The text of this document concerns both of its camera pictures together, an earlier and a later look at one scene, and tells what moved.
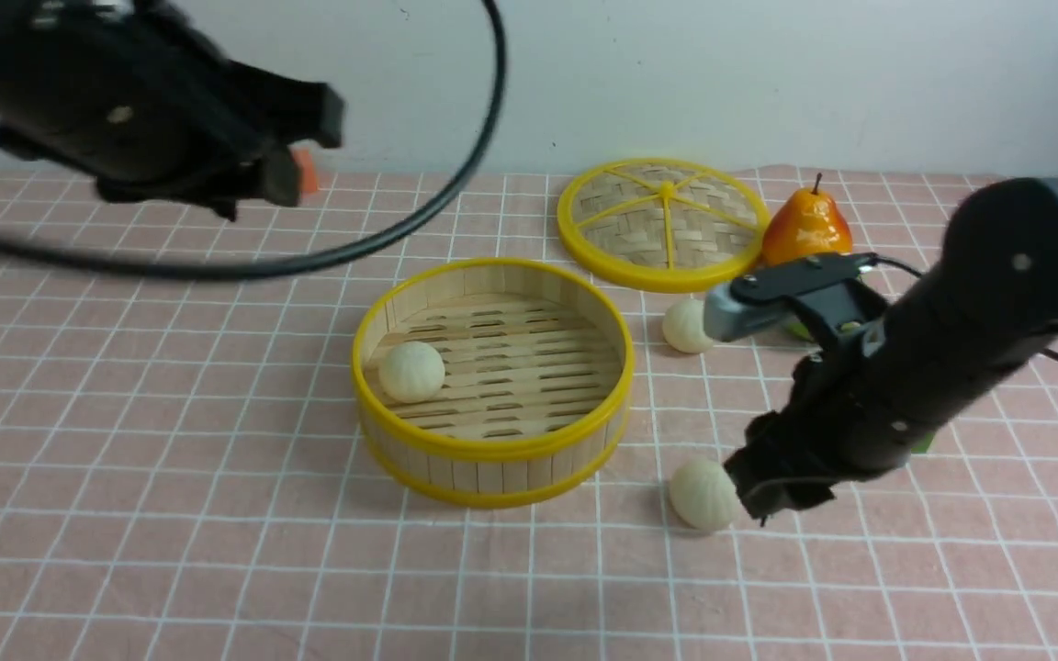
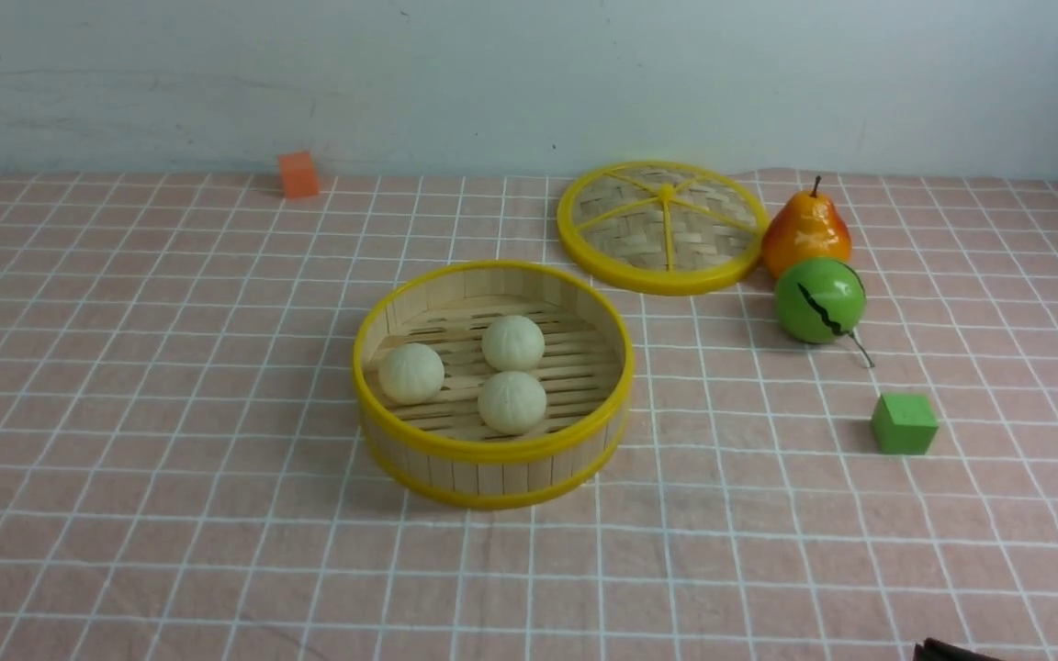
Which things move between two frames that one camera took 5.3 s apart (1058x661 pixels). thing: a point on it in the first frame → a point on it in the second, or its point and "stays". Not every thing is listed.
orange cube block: (304, 160) stays
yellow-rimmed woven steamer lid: (662, 225) stays
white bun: (410, 372) stays
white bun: (683, 327) → (512, 343)
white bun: (703, 496) → (511, 403)
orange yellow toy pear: (806, 224) stays
